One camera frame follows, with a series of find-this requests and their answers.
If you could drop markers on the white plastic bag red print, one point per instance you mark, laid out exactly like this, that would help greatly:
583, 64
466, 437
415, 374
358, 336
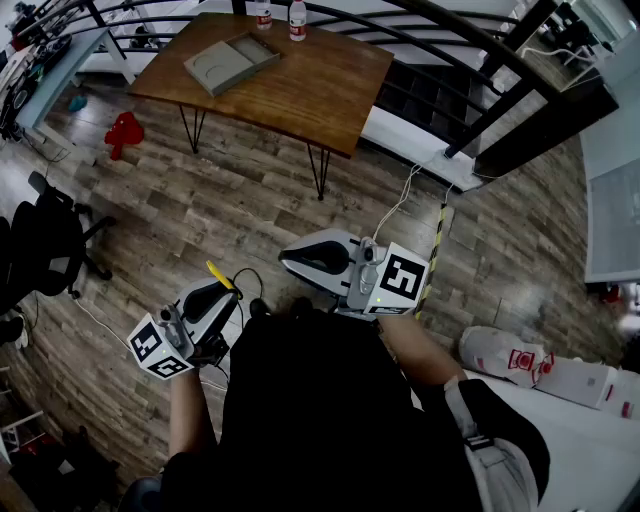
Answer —
490, 350

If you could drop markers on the large white table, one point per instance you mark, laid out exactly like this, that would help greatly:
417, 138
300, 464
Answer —
590, 460

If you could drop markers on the black metal railing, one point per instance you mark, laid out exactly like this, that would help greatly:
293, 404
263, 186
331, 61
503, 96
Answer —
466, 132

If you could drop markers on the white box red label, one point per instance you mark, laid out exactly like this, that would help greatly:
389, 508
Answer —
622, 400

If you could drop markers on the white cardboard box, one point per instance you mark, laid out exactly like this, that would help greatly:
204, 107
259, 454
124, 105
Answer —
575, 382

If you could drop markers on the red crumpled object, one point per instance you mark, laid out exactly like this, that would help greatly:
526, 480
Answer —
125, 131

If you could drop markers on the brown wooden table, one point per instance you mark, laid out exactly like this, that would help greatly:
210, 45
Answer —
310, 90

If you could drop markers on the grey cardboard tray box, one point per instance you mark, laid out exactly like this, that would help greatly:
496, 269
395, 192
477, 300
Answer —
220, 67

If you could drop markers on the person's left forearm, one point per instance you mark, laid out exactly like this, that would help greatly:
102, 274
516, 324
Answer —
190, 415

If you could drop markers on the person's right forearm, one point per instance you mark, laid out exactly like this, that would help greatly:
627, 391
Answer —
420, 350

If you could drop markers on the black office chair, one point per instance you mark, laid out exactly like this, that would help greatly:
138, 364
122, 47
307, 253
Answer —
45, 245

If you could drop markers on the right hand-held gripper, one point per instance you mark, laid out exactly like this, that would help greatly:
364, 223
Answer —
400, 280

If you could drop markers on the translucent partition panel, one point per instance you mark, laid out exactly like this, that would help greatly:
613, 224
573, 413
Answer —
615, 225

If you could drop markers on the red-capped water bottle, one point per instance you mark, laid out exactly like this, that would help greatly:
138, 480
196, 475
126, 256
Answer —
297, 22
263, 15

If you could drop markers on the yellow small knife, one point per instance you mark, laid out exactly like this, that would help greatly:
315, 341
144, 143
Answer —
220, 276

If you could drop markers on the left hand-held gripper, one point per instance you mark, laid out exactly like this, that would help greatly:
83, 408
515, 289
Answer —
150, 345

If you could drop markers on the person's black shoe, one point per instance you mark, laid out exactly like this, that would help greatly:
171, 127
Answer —
259, 307

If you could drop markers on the yellow-black hazard tape strip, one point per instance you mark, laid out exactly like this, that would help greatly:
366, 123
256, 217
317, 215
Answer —
439, 227

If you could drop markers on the person in black shirt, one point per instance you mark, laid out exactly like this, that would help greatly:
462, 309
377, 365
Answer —
325, 425

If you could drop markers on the light blue desk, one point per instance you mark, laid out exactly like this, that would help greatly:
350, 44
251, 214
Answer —
55, 80

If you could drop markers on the teal small object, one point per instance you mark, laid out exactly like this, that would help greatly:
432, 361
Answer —
77, 103

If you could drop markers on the white railing base ledge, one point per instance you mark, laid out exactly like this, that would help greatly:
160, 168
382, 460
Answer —
400, 135

